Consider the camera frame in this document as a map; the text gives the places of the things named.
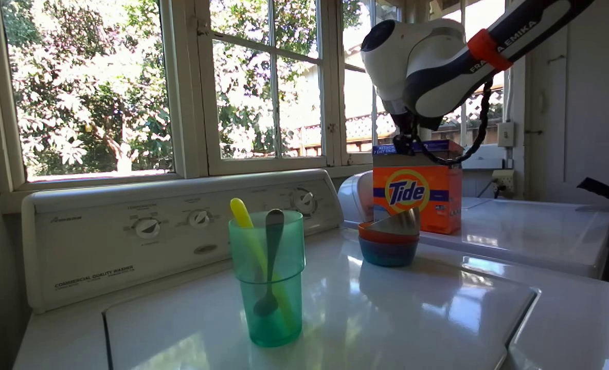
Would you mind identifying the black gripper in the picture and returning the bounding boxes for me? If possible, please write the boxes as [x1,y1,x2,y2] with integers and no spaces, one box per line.
[393,112,417,154]

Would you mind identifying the orange Tide detergent box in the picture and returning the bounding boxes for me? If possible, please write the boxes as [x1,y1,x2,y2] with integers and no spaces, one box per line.
[373,143,463,235]

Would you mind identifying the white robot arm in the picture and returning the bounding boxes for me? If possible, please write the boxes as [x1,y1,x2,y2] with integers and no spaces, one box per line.
[360,0,594,154]

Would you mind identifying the stacked colourful measuring bowls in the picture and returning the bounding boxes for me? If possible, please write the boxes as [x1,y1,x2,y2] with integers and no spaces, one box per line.
[359,208,419,267]

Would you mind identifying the yellow plastic spoon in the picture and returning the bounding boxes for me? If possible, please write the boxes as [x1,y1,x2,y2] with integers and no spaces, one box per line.
[228,198,297,332]

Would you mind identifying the green translucent plastic cup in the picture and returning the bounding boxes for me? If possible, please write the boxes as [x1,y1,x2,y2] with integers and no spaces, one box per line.
[228,209,306,348]

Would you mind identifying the white dryer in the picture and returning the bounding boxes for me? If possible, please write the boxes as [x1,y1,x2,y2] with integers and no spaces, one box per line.
[336,169,609,282]

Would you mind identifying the grey metal spoon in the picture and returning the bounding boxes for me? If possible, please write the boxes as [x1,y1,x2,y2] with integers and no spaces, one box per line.
[256,209,285,317]

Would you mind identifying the white washing machine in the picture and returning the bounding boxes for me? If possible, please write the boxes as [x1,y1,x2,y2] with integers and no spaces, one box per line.
[14,169,609,370]

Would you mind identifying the white wall outlet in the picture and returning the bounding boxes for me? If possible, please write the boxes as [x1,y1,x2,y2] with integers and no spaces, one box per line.
[498,122,516,148]

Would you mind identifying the white window frame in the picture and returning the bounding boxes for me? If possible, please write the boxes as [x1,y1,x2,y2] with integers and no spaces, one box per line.
[0,0,509,211]

